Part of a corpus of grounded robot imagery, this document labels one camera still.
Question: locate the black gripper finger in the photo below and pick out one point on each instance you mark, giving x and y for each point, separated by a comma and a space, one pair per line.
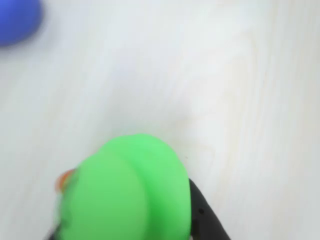
206, 215
51, 235

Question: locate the green rubber duck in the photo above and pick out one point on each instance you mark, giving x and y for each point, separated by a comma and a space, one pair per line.
125, 190

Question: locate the blue rubber duck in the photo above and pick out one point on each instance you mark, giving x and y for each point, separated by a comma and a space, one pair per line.
17, 21

